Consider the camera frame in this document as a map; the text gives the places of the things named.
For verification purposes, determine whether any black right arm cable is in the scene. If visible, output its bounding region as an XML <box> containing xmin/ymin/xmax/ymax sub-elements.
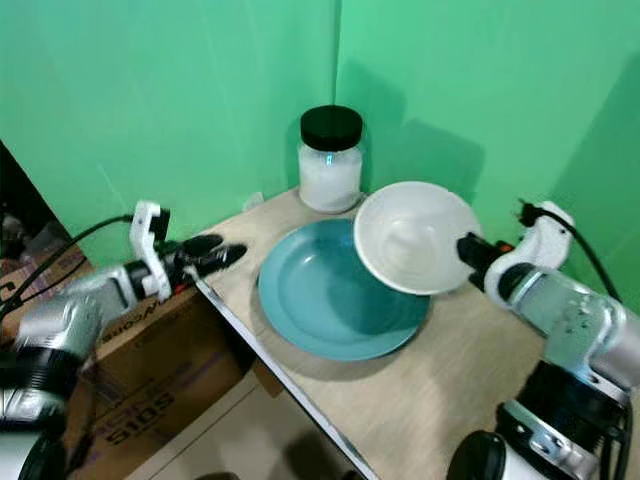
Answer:
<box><xmin>518</xmin><ymin>200</ymin><xmax>633</xmax><ymax>480</ymax></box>

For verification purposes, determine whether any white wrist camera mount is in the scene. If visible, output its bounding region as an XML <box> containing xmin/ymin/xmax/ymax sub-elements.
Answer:
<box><xmin>130</xmin><ymin>201</ymin><xmax>174</xmax><ymax>300</ymax></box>
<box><xmin>484</xmin><ymin>202</ymin><xmax>577</xmax><ymax>307</ymax></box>

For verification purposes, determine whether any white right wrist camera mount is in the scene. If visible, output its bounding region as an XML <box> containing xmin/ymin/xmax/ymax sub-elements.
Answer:
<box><xmin>484</xmin><ymin>202</ymin><xmax>577</xmax><ymax>307</ymax></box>

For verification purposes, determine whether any glass jar with black lid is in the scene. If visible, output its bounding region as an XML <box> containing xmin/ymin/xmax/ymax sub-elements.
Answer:
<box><xmin>298</xmin><ymin>105</ymin><xmax>364</xmax><ymax>214</ymax></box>

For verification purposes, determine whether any teal round plate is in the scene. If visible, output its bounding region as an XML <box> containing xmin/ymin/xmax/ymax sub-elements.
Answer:
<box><xmin>257</xmin><ymin>218</ymin><xmax>433</xmax><ymax>362</ymax></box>

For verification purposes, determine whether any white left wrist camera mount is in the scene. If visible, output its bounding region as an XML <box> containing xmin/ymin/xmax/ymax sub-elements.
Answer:
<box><xmin>130</xmin><ymin>201</ymin><xmax>174</xmax><ymax>300</ymax></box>

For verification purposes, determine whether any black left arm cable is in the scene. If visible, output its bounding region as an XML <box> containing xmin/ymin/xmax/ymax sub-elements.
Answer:
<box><xmin>0</xmin><ymin>213</ymin><xmax>136</xmax><ymax>321</ymax></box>

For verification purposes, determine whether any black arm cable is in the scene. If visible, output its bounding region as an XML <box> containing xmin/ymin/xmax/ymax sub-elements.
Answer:
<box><xmin>0</xmin><ymin>213</ymin><xmax>136</xmax><ymax>321</ymax></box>
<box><xmin>518</xmin><ymin>200</ymin><xmax>633</xmax><ymax>480</ymax></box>

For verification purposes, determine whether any printed brown cardboard box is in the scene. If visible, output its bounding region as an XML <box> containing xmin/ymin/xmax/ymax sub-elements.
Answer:
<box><xmin>72</xmin><ymin>288</ymin><xmax>253</xmax><ymax>480</ymax></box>

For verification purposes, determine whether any white bowl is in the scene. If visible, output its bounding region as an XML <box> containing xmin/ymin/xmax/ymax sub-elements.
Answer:
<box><xmin>354</xmin><ymin>181</ymin><xmax>483</xmax><ymax>296</ymax></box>

